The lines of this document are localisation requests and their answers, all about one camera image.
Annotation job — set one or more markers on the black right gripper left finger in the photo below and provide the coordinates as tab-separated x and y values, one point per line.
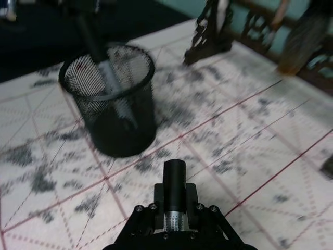
145	221

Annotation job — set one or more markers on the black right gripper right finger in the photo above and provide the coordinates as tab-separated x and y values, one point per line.
208	221

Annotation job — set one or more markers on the black pen with silver band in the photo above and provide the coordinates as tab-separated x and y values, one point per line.
174	182

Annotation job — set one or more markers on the white felt mat, red grid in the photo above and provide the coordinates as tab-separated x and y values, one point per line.
234	145

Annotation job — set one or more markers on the black mesh pen cup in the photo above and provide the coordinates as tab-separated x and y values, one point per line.
125	135

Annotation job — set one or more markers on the small dark flat object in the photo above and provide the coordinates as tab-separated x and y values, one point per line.
328	168

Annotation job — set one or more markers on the dark carved wooden brush rack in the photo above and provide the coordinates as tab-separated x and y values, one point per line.
208	41

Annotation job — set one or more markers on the black and grey pen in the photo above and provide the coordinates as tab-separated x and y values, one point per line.
89	39

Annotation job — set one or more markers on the large brown-haired calligraphy brush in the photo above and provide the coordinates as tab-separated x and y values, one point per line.
301	47

